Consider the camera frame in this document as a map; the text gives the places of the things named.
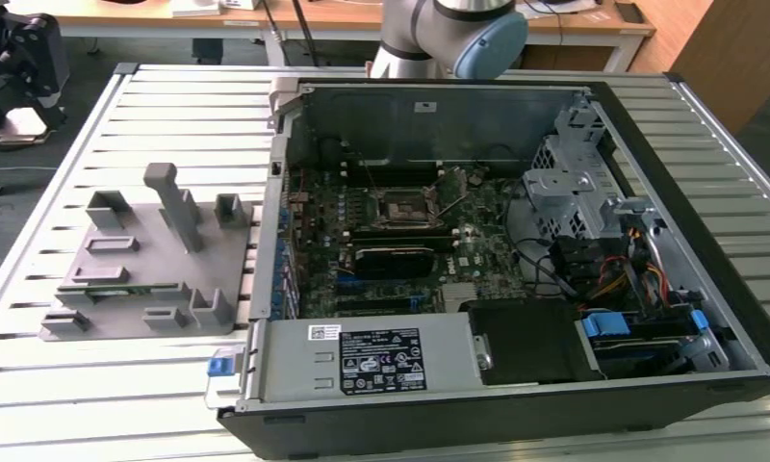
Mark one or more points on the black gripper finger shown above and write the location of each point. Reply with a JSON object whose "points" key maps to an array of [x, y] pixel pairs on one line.
{"points": [[49, 118]]}

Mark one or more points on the silver CPU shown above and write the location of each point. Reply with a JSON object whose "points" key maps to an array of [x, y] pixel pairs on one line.
{"points": [[22, 120]]}

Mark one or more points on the CPU socket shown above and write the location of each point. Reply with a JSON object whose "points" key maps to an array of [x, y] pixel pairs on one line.
{"points": [[402, 208]]}

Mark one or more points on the white box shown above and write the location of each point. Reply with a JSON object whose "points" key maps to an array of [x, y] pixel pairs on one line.
{"points": [[195, 8]]}

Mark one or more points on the white device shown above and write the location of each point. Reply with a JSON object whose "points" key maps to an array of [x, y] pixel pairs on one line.
{"points": [[238, 4]]}

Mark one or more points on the grey parts rack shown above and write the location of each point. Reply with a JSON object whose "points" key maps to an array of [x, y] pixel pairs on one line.
{"points": [[223, 260]]}

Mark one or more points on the blue plastic latch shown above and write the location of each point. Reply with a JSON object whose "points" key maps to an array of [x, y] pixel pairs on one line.
{"points": [[221, 368]]}

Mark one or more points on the white label sticker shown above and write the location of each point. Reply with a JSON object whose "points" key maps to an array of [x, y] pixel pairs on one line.
{"points": [[425, 107]]}

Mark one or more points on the black graphics card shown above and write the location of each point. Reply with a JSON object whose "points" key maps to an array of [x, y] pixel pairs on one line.
{"points": [[394, 264]]}

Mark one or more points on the silver power supply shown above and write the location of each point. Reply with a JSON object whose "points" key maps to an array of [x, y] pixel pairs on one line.
{"points": [[289, 356]]}

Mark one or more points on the black expansion slot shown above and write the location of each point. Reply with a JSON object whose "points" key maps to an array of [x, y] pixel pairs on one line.
{"points": [[378, 305]]}

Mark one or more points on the silver coin battery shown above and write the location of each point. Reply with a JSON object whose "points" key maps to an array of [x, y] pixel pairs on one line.
{"points": [[478, 179]]}

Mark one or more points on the green motherboard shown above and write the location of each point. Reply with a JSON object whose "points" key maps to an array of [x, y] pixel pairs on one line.
{"points": [[494, 212]]}

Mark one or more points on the silver chipset heatsink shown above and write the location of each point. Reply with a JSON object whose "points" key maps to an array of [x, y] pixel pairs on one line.
{"points": [[462, 294]]}

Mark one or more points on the silver metal latch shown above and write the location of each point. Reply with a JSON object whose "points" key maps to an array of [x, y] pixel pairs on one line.
{"points": [[483, 353]]}

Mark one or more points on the black PC case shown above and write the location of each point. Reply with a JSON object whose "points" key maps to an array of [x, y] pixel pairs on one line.
{"points": [[423, 433]]}

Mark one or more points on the black plastic cover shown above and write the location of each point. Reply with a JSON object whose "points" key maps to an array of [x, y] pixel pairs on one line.
{"points": [[533, 337]]}

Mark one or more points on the wooden desk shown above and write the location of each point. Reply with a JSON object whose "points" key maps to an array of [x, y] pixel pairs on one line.
{"points": [[615, 30]]}

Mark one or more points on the black phone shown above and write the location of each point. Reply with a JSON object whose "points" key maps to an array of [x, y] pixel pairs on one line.
{"points": [[630, 13]]}

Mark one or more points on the blue disk carrier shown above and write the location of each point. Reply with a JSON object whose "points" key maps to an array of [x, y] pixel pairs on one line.
{"points": [[606, 327]]}

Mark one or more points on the wooden cabinet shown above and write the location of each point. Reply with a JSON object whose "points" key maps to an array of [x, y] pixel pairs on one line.
{"points": [[745, 58]]}

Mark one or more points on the blue plastic tab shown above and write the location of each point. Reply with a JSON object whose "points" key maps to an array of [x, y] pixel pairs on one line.
{"points": [[698, 321]]}

